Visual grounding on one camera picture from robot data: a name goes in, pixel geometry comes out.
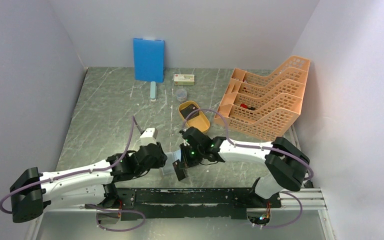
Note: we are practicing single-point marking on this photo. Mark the small white red box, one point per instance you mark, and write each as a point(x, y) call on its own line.
point(184, 79)

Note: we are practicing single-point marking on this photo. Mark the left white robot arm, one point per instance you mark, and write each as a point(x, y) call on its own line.
point(35, 192)

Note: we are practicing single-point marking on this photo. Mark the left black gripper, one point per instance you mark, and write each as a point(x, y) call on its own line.
point(160, 160)

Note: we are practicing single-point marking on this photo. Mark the blue board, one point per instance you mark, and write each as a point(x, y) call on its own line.
point(148, 56)

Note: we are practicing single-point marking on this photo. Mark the yellow oval tray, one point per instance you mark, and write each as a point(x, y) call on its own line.
point(200, 122)

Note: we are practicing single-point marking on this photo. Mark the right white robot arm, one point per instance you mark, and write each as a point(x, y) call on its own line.
point(287, 165)

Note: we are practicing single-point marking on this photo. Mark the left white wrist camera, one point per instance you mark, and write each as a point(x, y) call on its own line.
point(149, 136)

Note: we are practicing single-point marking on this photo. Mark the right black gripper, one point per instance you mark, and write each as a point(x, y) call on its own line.
point(186, 162)

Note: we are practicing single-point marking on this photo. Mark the small clear round container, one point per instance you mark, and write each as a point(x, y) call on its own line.
point(181, 95)

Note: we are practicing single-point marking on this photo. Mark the orange plastic file organizer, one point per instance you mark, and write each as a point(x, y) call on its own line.
point(277, 97)

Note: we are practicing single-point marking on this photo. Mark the beige card holder wallet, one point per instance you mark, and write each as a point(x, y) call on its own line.
point(168, 169)

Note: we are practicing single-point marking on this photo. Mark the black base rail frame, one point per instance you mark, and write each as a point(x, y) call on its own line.
point(164, 203)

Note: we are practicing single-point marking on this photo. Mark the red black item in organizer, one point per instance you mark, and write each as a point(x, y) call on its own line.
point(251, 108)

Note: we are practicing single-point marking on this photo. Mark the light blue eraser bar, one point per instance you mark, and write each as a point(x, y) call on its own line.
point(153, 91)

